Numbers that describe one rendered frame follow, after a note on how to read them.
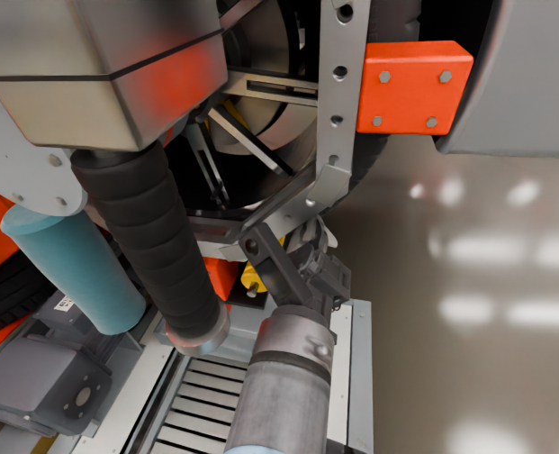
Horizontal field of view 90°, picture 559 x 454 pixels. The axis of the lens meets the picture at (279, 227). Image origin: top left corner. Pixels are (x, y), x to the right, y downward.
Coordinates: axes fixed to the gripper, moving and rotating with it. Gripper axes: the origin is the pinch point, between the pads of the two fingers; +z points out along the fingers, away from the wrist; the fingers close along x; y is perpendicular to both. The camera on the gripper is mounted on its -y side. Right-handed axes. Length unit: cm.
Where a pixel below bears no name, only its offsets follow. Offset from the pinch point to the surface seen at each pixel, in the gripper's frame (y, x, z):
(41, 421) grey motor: -12, -51, -33
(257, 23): -25.0, 10.9, 13.4
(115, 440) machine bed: 8, -72, -30
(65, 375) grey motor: -14, -48, -26
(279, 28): -22.2, 12.8, 13.4
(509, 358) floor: 89, -1, 16
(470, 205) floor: 95, 5, 97
